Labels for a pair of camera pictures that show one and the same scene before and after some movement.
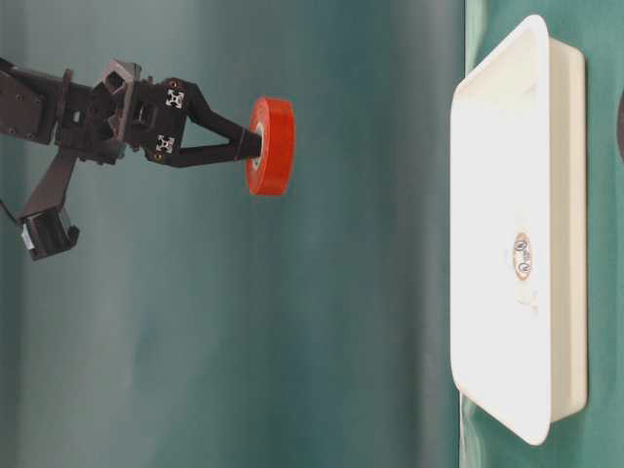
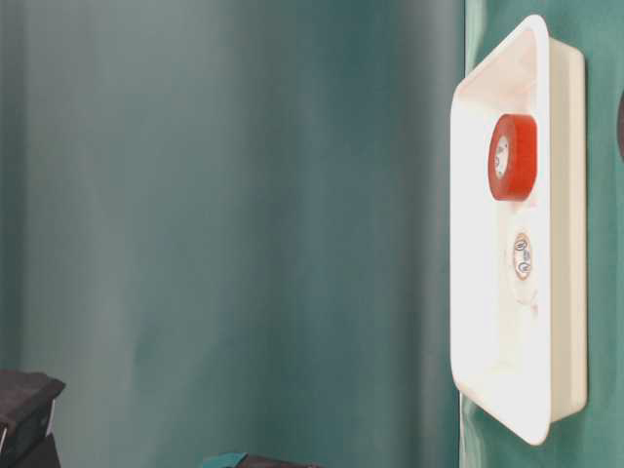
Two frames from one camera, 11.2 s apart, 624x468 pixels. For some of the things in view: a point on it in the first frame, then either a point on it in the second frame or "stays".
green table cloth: x=197 y=322 stays
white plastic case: x=519 y=233 stays
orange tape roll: x=271 y=173 to x=513 y=157
